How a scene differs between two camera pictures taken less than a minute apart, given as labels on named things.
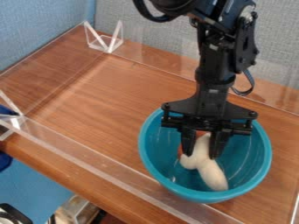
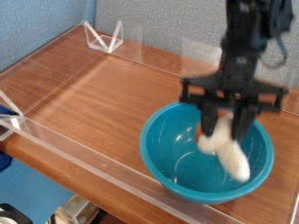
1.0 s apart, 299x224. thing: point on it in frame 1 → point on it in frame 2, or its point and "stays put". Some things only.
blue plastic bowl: (245, 162) stays put
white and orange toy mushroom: (201, 161) → (221, 143)
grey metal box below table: (78, 211) stays put
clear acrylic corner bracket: (102, 41) stays put
